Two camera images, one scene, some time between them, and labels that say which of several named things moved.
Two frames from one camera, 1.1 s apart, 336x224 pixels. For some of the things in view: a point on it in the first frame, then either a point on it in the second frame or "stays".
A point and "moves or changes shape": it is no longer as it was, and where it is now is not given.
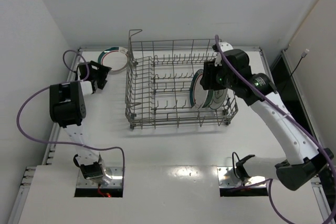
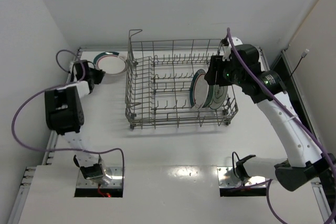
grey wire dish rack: x=158 y=79 stays
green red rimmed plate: x=114 y=57 moves or changes shape
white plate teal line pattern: x=218 y=98 stays
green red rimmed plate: x=198 y=95 stays
